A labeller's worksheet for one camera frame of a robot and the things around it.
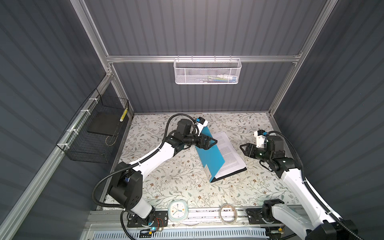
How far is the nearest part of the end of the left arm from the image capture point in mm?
631

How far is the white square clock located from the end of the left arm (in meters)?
0.32

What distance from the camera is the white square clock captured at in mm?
735
